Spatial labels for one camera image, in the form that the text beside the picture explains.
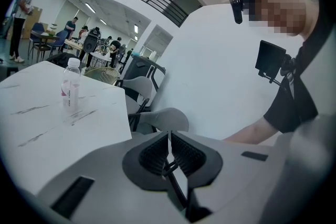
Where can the black head camera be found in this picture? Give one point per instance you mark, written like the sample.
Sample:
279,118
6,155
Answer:
237,10

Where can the black rounded machine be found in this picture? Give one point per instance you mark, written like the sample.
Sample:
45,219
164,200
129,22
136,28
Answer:
90,43

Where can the person's black t-shirt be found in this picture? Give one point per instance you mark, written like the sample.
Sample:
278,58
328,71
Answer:
294,107

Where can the person's right forearm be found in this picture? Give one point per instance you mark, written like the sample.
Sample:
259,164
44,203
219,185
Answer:
252,132

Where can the grey chair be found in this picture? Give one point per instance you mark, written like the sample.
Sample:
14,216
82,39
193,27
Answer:
139,86
168,119

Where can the blue chair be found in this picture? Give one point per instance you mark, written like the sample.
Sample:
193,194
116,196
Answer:
60,36
38,27

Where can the black chest-mounted device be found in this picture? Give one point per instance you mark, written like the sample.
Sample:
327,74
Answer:
270,59

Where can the dark grey cabinet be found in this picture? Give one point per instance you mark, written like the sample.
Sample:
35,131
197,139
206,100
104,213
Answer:
139,68

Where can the small wooden table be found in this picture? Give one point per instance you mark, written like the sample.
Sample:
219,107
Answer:
46,37

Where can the white marble table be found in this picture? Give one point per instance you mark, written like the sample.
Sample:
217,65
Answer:
39,139

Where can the black chest mount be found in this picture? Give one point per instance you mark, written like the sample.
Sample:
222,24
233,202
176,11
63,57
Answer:
288,65

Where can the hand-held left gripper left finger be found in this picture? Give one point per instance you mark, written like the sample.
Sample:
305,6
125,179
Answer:
153,158

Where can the black bag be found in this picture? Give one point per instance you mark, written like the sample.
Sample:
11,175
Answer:
61,58

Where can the person's head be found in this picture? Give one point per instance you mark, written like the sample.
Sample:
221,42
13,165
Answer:
288,8

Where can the clear plastic bottle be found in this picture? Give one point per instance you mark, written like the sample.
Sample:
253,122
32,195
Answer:
71,91

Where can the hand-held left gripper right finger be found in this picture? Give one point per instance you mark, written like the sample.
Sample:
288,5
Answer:
190,158

